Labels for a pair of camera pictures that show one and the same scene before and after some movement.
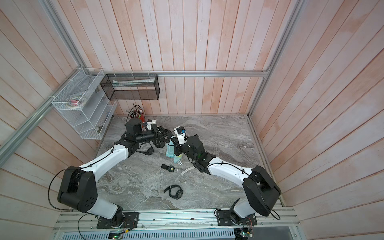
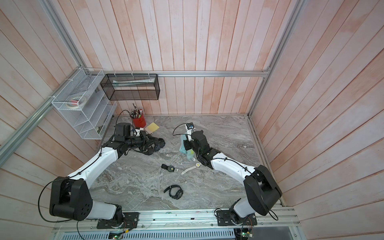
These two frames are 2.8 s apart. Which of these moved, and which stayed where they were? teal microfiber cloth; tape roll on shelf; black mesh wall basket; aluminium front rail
Moved: teal microfiber cloth
Stayed: black mesh wall basket; tape roll on shelf; aluminium front rail
